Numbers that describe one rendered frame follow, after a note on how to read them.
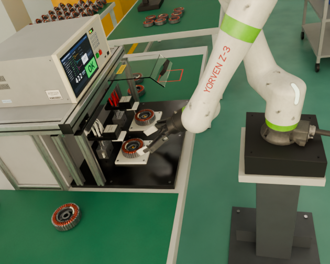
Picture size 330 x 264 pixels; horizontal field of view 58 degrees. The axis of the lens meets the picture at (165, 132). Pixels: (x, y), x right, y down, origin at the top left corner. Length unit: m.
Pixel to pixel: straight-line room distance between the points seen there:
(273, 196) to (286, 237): 0.32
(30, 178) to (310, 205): 1.65
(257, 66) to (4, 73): 0.97
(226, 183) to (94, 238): 1.27
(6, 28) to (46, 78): 4.11
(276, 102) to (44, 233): 1.01
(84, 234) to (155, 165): 0.40
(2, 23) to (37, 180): 4.06
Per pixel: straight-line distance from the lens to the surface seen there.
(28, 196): 1.49
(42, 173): 1.40
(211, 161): 2.38
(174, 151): 1.36
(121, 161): 1.37
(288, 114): 1.17
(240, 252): 1.89
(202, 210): 2.08
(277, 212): 1.54
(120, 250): 1.12
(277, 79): 1.16
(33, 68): 1.22
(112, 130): 1.33
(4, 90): 1.36
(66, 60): 1.19
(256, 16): 0.91
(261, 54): 1.19
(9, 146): 1.37
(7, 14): 5.18
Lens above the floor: 1.67
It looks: 37 degrees down
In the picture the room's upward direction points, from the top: 13 degrees counter-clockwise
